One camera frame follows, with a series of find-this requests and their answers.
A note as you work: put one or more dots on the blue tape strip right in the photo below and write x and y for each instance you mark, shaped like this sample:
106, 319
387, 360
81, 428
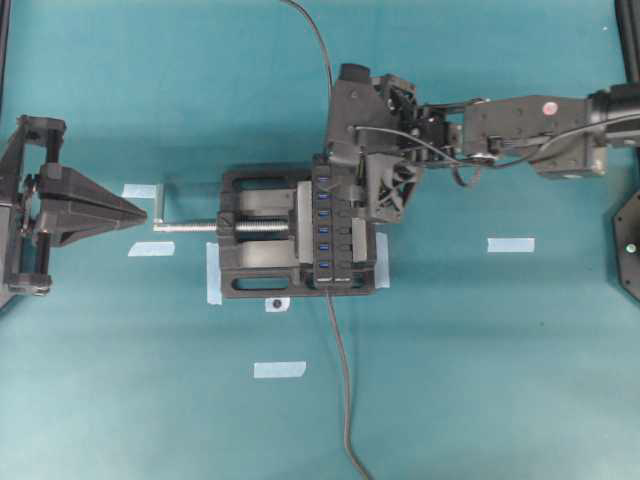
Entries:
511, 245

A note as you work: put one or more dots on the black bench vise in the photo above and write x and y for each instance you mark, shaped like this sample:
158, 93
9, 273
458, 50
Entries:
262, 265

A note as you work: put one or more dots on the silver vise lead screw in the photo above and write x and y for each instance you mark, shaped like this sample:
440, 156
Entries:
160, 225

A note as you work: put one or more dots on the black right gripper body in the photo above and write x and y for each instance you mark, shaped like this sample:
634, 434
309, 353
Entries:
415, 138

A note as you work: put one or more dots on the small black screw on tape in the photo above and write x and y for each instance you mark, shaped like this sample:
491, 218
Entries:
277, 305

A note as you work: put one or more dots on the blue tape left of vise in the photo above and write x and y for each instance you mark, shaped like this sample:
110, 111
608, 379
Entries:
213, 275

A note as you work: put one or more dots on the blue tape of vise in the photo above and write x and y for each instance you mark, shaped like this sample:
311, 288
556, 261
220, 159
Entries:
382, 266
213, 275

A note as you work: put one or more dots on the blue tape strip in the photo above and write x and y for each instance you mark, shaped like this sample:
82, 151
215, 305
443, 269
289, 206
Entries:
279, 370
139, 191
511, 245

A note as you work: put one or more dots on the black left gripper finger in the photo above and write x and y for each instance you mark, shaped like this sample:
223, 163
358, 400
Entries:
66, 228
64, 183

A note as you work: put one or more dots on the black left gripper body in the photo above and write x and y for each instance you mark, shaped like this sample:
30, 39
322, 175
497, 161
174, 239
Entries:
24, 252

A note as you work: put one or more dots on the black multiport USB hub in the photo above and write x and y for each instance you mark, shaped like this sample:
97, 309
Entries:
332, 214

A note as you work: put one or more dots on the blue tape right of vise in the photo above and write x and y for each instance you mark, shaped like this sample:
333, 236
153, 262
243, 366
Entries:
382, 266

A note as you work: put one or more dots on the blue tape strip bottom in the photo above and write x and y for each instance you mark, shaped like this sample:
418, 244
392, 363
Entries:
279, 370

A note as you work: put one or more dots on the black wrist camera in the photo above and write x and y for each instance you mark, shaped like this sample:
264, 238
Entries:
357, 100

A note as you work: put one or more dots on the blue tape strip mid left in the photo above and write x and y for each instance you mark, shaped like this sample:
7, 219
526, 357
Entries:
152, 249

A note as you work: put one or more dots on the blue tape strip upper left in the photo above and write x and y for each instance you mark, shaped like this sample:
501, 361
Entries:
139, 191

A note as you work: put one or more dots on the black aluminium frame post right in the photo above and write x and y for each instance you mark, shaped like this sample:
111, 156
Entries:
627, 17

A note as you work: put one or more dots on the black frame post left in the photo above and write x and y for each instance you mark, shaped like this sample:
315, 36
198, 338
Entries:
5, 13

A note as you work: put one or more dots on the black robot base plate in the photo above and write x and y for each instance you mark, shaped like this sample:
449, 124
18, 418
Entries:
625, 223

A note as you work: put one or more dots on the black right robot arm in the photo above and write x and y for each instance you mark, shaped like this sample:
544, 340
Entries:
558, 137

